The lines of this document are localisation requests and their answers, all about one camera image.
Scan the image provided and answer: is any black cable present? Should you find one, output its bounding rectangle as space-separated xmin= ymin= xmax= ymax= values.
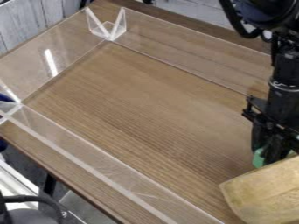
xmin=0 ymin=189 xmax=65 ymax=224

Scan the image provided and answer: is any grey metal plate with screw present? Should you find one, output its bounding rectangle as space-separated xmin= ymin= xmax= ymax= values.
xmin=39 ymin=190 xmax=117 ymax=224

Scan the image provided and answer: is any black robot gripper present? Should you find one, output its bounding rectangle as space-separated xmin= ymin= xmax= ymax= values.
xmin=241 ymin=87 xmax=299 ymax=165

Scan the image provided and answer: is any blue object at left edge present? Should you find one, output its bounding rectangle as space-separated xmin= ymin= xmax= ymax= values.
xmin=0 ymin=93 xmax=15 ymax=102

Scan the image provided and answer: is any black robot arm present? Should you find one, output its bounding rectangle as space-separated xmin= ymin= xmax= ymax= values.
xmin=219 ymin=0 xmax=299 ymax=167

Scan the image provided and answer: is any brown wooden bowl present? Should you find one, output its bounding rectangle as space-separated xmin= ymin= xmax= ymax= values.
xmin=219 ymin=156 xmax=299 ymax=224

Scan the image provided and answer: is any black table leg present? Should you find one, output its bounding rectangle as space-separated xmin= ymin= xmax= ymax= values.
xmin=43 ymin=174 xmax=57 ymax=196

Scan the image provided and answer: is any clear acrylic corner bracket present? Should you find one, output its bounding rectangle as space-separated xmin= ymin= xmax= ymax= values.
xmin=84 ymin=7 xmax=127 ymax=41

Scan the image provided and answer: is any green rectangular block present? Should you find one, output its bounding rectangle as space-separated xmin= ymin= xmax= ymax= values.
xmin=252 ymin=148 xmax=298 ymax=168

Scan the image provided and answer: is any clear acrylic front wall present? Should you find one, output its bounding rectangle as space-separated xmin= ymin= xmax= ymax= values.
xmin=0 ymin=84 xmax=225 ymax=224

